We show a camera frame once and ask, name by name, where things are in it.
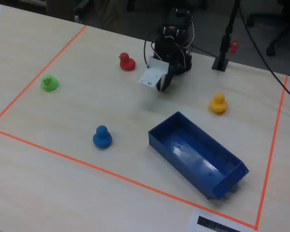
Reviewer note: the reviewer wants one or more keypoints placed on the white paper with black bar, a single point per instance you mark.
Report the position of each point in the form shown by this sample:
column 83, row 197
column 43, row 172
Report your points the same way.
column 195, row 217

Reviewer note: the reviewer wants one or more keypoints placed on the orange tape strip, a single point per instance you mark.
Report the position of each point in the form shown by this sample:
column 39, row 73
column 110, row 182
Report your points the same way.
column 111, row 173
column 38, row 76
column 272, row 145

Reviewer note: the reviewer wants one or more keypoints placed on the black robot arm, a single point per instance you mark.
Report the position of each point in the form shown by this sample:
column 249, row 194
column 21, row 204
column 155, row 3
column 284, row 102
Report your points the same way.
column 177, row 24

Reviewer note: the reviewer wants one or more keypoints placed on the yellow rubber duck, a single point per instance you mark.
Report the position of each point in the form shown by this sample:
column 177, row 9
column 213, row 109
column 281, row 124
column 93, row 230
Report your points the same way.
column 218, row 104

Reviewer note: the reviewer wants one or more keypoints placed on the blue plastic box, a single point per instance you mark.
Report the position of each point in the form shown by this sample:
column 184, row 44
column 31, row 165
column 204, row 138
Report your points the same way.
column 195, row 154

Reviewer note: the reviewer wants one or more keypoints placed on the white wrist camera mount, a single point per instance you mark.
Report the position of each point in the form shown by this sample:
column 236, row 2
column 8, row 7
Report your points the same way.
column 152, row 75

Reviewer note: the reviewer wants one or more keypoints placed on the green rubber duck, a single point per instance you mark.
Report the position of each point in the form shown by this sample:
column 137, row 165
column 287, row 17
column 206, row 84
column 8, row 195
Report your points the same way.
column 49, row 84

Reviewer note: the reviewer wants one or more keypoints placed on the red rubber duck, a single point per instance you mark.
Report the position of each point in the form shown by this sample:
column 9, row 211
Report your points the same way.
column 127, row 64

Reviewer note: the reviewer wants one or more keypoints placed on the black office chair base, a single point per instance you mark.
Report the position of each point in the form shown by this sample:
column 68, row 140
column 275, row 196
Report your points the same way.
column 278, row 38

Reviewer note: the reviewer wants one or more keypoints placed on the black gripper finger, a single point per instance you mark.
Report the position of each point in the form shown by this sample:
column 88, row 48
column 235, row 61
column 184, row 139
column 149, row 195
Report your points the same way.
column 169, row 77
column 160, row 85

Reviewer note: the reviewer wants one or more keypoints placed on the blue rubber duck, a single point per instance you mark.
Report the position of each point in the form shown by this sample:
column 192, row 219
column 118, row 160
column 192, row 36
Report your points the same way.
column 102, row 140

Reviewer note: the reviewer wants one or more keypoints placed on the red stand knob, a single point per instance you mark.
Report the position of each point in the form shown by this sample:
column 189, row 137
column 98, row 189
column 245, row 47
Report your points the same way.
column 234, row 46

